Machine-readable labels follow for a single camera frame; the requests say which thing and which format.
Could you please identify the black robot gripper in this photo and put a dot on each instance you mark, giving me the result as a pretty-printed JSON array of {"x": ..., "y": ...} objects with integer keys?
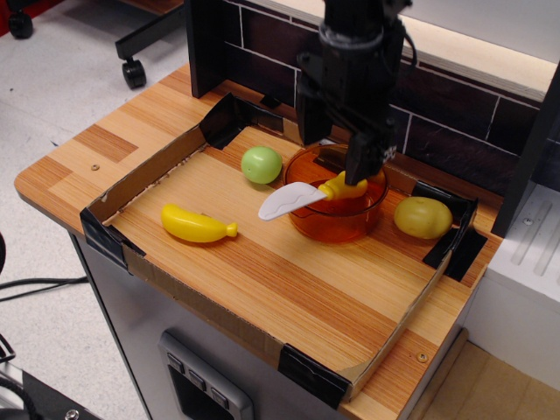
[{"x": 349, "y": 84}]

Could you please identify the yellow handled white toy knife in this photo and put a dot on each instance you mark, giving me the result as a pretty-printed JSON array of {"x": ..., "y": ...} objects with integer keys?
[{"x": 297, "y": 195}]

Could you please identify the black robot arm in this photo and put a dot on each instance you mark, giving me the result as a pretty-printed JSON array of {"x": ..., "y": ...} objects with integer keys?
[{"x": 358, "y": 18}]

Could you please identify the orange transparent plastic pot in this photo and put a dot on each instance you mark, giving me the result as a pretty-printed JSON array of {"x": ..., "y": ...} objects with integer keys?
[{"x": 334, "y": 221}]

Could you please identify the cardboard fence with black tape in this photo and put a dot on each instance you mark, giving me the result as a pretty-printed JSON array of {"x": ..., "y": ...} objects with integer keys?
[{"x": 305, "y": 328}]

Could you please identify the green toy apple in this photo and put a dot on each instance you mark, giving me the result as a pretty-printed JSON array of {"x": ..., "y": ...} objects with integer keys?
[{"x": 261, "y": 164}]

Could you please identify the yellow toy potato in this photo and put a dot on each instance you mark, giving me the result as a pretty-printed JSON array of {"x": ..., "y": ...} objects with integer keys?
[{"x": 423, "y": 218}]

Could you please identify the yellow toy banana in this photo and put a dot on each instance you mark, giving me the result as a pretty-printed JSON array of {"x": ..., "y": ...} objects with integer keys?
[{"x": 195, "y": 227}]

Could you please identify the black chair caster wheel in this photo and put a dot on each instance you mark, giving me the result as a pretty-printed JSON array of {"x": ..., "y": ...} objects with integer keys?
[{"x": 134, "y": 74}]

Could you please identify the grey oven control panel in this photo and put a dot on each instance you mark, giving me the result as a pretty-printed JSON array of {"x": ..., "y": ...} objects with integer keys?
[{"x": 200, "y": 390}]

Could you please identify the black caster wheel far left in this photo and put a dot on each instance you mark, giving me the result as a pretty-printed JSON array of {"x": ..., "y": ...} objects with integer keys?
[{"x": 20, "y": 25}]

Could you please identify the black vertical shelf post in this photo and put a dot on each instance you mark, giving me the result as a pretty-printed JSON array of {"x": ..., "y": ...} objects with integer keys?
[{"x": 539, "y": 161}]

